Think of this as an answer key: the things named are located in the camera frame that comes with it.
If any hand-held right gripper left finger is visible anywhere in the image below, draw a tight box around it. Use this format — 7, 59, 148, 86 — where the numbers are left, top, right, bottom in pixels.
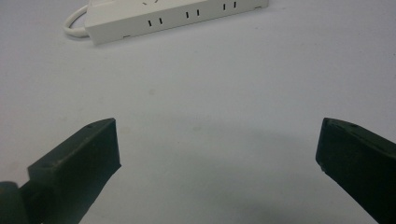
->
19, 118, 121, 224

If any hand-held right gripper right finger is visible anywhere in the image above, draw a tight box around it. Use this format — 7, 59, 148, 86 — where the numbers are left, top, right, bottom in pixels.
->
315, 117, 396, 224

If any white power strip cable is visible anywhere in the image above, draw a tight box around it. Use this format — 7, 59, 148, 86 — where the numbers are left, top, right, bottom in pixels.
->
63, 5, 92, 39

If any white power strip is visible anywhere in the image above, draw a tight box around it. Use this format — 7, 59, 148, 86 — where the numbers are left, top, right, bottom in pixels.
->
84, 0, 269, 46

